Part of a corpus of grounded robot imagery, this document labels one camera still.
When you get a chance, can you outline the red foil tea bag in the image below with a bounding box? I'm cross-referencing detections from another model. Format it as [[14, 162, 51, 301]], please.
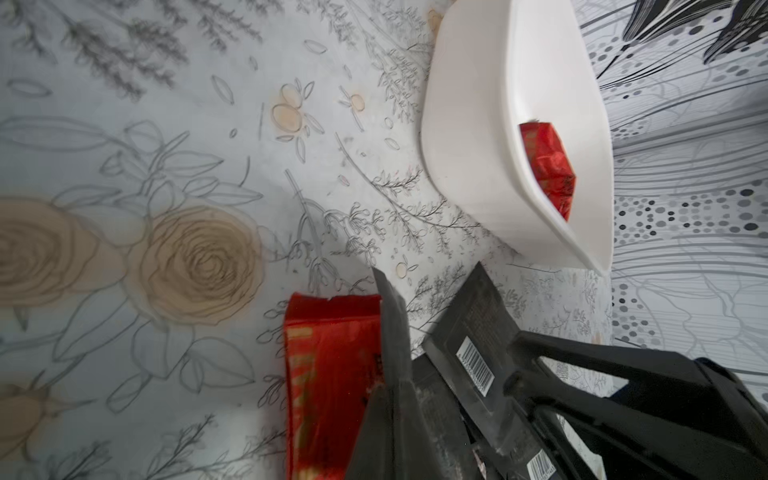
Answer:
[[519, 121, 577, 221]]

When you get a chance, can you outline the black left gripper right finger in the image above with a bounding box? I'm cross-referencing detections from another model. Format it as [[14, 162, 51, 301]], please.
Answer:
[[504, 331, 767, 479]]

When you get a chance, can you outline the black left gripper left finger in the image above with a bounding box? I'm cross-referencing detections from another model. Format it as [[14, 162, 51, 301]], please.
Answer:
[[345, 269, 443, 479]]

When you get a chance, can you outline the white plastic storage box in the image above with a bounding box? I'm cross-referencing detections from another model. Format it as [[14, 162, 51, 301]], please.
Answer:
[[420, 1, 614, 273]]

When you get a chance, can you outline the black barcode tea bag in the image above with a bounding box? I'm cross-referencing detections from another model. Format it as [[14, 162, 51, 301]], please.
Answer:
[[424, 263, 564, 479]]

